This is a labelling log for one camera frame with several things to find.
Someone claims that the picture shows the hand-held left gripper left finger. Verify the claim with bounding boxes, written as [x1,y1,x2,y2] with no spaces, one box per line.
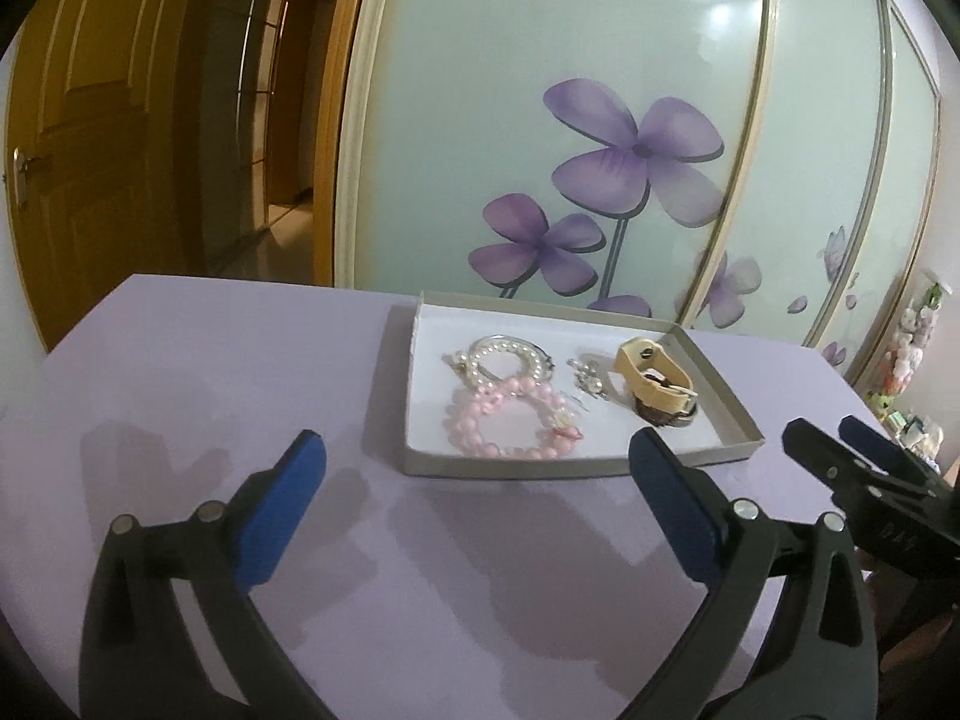
[79,430,329,720]

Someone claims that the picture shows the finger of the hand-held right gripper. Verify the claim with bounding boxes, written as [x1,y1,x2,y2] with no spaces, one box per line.
[780,420,882,511]
[840,415,942,481]

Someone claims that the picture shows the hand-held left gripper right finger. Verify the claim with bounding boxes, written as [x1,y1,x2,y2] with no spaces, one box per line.
[628,426,878,720]

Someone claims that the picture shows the small silver earrings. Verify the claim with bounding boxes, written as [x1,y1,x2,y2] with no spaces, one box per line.
[568,356,610,398]

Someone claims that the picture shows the cream strap watch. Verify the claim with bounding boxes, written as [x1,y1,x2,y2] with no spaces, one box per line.
[615,337,698,415]

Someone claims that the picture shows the grey cardboard tray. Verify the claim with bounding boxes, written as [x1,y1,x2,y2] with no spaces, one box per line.
[401,290,764,479]

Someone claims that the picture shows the pink bead bracelet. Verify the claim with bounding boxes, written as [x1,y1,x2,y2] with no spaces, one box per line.
[448,379,584,464]

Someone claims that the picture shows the white pearl bracelet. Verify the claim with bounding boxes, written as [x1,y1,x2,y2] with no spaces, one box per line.
[450,336,556,391]

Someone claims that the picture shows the pile of plush toys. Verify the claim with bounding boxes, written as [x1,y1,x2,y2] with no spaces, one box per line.
[866,281,950,466]

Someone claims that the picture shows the lilac tablecloth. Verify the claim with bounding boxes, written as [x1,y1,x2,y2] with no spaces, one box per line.
[0,274,960,720]

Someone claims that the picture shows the wooden door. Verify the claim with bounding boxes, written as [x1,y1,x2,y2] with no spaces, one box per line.
[0,0,188,353]

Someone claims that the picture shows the flower print wardrobe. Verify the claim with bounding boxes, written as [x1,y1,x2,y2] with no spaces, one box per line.
[334,0,946,391]

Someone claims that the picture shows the wooden door frame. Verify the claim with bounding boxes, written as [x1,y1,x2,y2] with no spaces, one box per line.
[311,0,376,287]

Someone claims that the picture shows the metal door handle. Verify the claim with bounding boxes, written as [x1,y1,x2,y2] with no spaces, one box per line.
[7,148,53,205]

